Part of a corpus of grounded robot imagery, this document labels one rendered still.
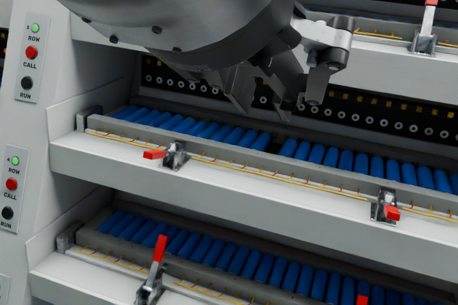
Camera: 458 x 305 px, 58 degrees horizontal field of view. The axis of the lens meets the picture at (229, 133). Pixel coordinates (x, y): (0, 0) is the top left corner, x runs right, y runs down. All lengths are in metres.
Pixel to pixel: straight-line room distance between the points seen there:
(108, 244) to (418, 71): 0.49
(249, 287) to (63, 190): 0.31
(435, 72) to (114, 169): 0.40
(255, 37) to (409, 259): 0.39
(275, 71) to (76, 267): 0.50
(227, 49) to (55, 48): 0.48
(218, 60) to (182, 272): 0.49
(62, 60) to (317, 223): 0.40
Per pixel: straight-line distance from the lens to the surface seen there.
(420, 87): 0.50
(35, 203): 0.65
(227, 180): 0.52
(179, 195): 0.54
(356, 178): 0.53
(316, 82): 0.25
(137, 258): 0.66
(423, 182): 0.58
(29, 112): 0.64
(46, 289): 0.68
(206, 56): 0.17
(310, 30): 0.21
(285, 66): 0.27
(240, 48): 0.17
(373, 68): 0.49
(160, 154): 0.49
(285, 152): 0.57
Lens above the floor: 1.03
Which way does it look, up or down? 5 degrees down
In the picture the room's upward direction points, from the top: 11 degrees clockwise
